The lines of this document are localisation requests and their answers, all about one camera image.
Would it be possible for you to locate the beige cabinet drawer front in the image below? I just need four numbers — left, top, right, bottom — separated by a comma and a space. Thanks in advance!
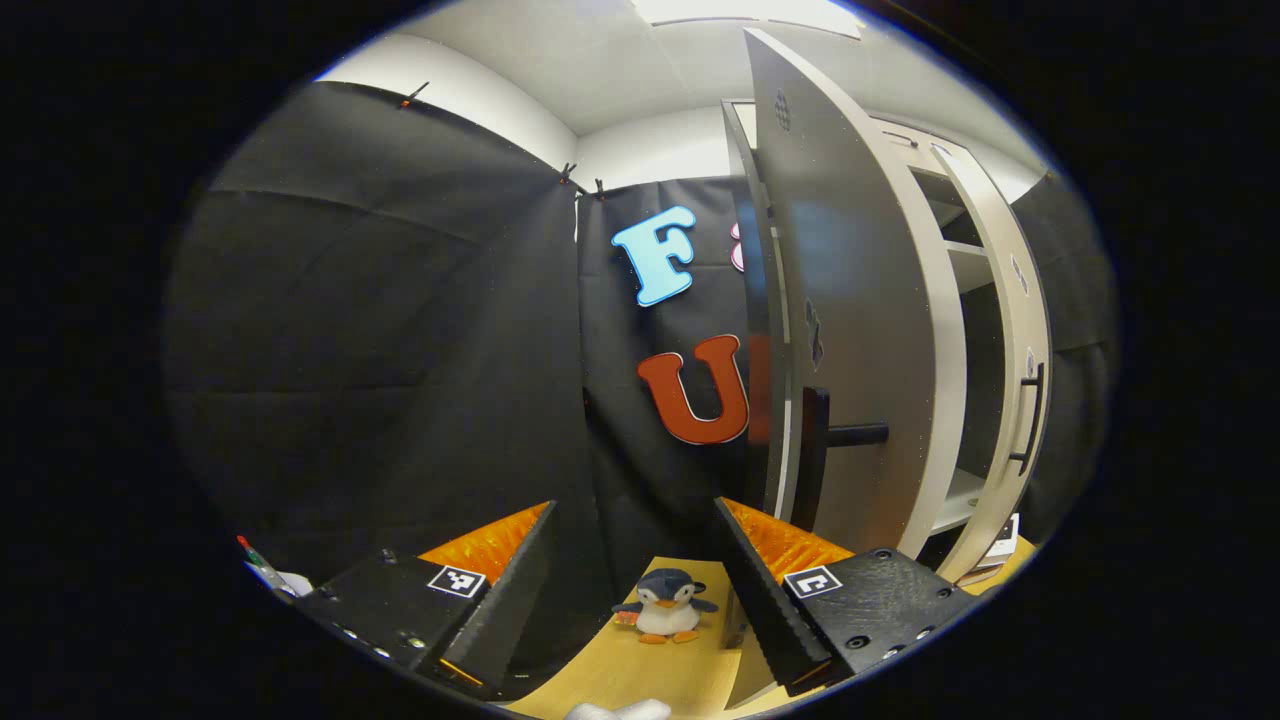
868, 118, 961, 173

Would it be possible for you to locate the grey penguin plush toy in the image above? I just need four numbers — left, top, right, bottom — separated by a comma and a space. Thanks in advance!
612, 568, 719, 645

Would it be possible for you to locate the black backdrop cloth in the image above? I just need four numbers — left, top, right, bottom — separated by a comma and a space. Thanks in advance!
165, 80, 1116, 601

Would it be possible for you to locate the white cabinet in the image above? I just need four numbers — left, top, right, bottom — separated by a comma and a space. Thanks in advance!
720, 100, 1011, 561

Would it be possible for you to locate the white cabinet door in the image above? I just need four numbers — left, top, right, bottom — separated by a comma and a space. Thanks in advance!
930, 145, 1053, 583
743, 28, 966, 561

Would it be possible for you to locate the black door handle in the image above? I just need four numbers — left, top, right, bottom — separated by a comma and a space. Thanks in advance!
1008, 362, 1046, 476
795, 387, 889, 533

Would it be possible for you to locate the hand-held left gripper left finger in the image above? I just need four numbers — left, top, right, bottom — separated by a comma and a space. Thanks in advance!
295, 500, 559, 701

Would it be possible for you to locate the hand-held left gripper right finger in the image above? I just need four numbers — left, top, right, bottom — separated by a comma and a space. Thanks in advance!
713, 497, 986, 698

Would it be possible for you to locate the small grey red-tipped tool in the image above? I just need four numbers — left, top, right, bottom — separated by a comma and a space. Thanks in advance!
235, 535, 313, 599

